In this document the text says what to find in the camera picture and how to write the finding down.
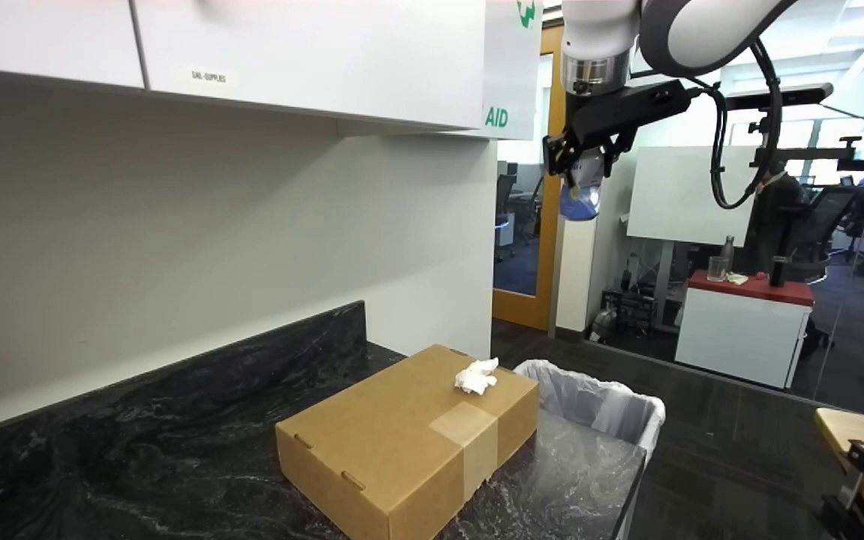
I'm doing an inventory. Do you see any white paper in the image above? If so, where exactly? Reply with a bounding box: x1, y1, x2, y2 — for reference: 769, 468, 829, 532
452, 355, 503, 399

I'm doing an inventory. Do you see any wooden board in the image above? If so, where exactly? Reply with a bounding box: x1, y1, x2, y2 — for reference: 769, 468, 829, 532
816, 402, 864, 540

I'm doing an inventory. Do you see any white first aid cabinet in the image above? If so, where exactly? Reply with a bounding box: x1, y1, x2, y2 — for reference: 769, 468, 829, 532
480, 0, 547, 144

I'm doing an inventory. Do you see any black office chair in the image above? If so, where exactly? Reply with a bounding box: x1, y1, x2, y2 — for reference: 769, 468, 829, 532
801, 168, 864, 282

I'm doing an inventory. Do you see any brown cardboard box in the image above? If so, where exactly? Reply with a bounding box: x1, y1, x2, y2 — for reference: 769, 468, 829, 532
272, 342, 542, 540

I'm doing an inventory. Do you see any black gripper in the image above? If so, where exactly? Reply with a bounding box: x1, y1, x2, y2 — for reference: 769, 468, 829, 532
540, 89, 635, 192

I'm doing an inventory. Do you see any bin with white liner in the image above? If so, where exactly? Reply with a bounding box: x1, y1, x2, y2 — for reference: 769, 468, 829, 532
513, 358, 668, 540

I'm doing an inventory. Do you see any white cabinet with red top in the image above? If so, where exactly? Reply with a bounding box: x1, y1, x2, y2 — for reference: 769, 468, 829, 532
672, 271, 816, 394

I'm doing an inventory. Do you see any black camera tripod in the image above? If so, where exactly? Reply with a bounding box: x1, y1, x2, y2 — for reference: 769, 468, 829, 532
721, 85, 864, 293

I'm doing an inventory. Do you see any white upper cabinet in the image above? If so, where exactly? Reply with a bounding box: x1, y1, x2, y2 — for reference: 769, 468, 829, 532
0, 0, 488, 131

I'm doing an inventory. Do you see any clear bottle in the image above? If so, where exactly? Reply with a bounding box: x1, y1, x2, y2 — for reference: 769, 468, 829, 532
715, 235, 740, 282

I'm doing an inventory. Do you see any wooden door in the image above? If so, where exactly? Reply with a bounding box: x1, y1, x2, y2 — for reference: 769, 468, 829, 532
488, 25, 567, 337

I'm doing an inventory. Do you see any blue and silver can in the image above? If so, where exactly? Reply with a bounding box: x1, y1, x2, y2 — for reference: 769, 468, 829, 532
558, 152, 606, 226

